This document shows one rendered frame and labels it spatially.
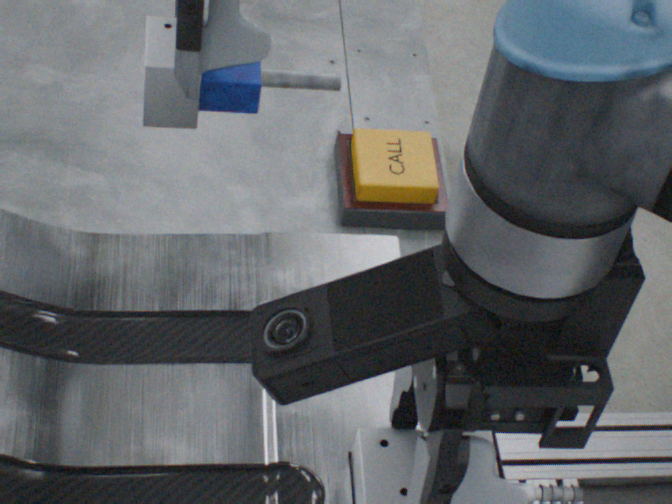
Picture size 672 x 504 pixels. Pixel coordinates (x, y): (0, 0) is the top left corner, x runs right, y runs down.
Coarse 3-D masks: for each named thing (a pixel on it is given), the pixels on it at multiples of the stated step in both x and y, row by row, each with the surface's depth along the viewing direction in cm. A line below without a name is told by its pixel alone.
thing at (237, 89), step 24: (168, 24) 86; (168, 48) 84; (168, 72) 83; (216, 72) 85; (240, 72) 86; (264, 72) 87; (288, 72) 88; (312, 72) 88; (144, 96) 85; (168, 96) 85; (216, 96) 86; (240, 96) 86; (144, 120) 86; (168, 120) 87; (192, 120) 87
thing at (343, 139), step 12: (432, 144) 102; (348, 156) 99; (348, 168) 99; (348, 180) 98; (348, 192) 97; (444, 192) 98; (348, 204) 96; (360, 204) 96; (372, 204) 97; (384, 204) 97; (396, 204) 97; (408, 204) 97; (420, 204) 97; (444, 204) 98
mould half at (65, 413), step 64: (0, 256) 78; (64, 256) 81; (128, 256) 82; (192, 256) 83; (256, 256) 83; (320, 256) 83; (384, 256) 84; (0, 384) 73; (64, 384) 75; (128, 384) 76; (192, 384) 76; (256, 384) 77; (384, 384) 78; (0, 448) 71; (64, 448) 73; (128, 448) 73; (192, 448) 74; (256, 448) 74; (320, 448) 74
